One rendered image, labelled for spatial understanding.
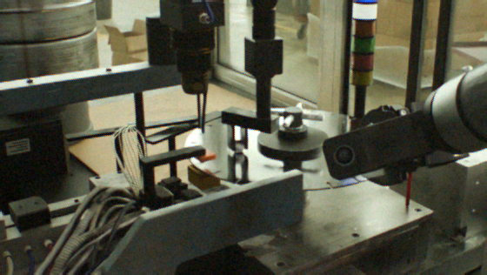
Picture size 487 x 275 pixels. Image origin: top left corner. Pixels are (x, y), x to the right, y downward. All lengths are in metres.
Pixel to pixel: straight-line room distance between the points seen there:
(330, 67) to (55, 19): 0.65
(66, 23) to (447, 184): 0.85
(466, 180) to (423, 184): 0.10
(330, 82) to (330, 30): 0.13
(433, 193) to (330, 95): 0.55
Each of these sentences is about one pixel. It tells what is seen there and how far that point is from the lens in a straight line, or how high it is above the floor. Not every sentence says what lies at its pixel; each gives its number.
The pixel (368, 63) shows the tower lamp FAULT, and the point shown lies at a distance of 1.19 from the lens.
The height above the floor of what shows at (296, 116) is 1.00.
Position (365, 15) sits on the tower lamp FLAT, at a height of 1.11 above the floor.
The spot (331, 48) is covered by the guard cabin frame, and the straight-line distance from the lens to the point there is 1.54.
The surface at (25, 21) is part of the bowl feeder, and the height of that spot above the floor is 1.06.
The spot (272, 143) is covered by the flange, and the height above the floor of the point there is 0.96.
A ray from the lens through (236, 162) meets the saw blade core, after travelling 0.89.
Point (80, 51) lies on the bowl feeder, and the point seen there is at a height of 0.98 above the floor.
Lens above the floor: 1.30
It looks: 20 degrees down
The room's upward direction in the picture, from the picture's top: 1 degrees clockwise
